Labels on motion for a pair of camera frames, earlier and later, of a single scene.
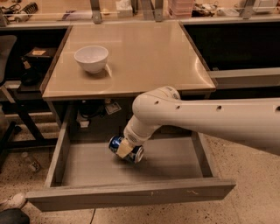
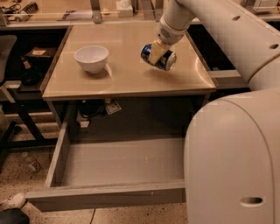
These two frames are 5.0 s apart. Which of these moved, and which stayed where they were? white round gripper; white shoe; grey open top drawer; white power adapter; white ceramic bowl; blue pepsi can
Moved: white round gripper; blue pepsi can
Stayed: white power adapter; white ceramic bowl; grey open top drawer; white shoe
